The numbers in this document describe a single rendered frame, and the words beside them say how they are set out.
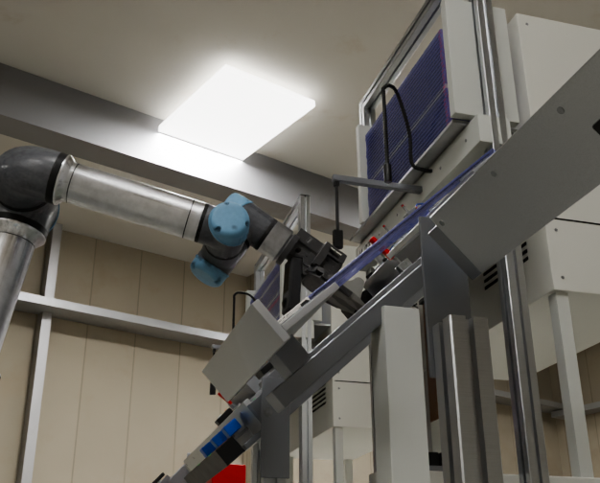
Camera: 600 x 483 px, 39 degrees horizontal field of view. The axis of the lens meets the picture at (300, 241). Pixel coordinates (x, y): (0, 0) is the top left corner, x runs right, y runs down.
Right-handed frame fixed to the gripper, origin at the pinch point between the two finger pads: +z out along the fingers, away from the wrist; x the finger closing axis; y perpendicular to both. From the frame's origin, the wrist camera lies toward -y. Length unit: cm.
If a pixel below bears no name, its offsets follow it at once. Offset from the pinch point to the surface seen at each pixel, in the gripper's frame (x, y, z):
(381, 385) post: -37.8, -27.5, 3.7
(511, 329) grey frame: -13.2, 9.4, 25.5
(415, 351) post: -39.9, -20.6, 5.1
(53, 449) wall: 475, 15, -72
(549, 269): -9.5, 29.4, 28.4
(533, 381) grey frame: -14.1, 2.0, 33.5
